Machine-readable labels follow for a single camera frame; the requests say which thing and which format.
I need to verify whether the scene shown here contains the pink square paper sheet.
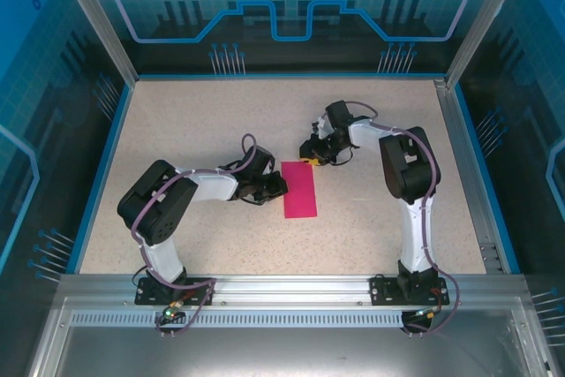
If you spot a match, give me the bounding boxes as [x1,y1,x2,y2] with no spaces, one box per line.
[281,160,319,219]

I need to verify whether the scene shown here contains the blue table edge strip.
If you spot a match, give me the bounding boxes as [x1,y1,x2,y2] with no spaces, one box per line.
[454,85,522,275]
[65,83,136,275]

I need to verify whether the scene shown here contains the small circuit board with LED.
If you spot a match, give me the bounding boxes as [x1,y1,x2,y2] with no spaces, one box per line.
[412,305,444,320]
[163,300,185,321]

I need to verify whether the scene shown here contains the grey metal tray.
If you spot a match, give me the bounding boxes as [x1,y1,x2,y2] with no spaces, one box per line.
[24,297,557,377]

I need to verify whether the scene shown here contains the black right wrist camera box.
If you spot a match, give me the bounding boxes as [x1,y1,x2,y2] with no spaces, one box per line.
[298,137,320,161]

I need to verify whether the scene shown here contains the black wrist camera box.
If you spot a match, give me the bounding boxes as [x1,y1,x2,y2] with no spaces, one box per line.
[264,172,290,198]
[298,137,320,161]

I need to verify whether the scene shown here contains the white camera cable plug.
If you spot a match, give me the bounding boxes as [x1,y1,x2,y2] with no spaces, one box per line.
[313,114,333,139]

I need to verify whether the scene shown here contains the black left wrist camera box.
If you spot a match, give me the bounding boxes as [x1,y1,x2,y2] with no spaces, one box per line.
[264,172,290,198]

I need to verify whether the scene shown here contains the aluminium mounting rail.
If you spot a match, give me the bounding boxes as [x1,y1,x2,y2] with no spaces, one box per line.
[59,273,529,305]

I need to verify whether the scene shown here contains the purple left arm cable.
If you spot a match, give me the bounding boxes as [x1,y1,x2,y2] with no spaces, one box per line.
[131,132,260,338]

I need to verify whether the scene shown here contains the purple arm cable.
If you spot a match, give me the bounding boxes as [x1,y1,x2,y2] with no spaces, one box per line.
[131,132,260,338]
[343,100,461,336]

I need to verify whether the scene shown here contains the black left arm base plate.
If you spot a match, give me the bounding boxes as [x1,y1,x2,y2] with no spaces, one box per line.
[134,276,217,307]

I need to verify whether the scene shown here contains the aluminium side rail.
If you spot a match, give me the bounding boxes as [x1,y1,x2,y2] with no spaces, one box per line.
[433,78,507,275]

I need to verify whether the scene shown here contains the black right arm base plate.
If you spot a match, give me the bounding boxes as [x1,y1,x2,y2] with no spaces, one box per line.
[369,275,451,307]

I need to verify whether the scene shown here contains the slotted aluminium cable duct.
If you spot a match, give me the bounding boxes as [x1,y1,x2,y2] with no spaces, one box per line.
[68,310,442,330]

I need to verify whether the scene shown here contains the aluminium enclosure post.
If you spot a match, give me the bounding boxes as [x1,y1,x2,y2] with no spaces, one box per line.
[444,0,536,88]
[48,0,140,85]

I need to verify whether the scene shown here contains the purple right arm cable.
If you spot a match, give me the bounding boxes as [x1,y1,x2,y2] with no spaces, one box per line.
[343,100,461,336]

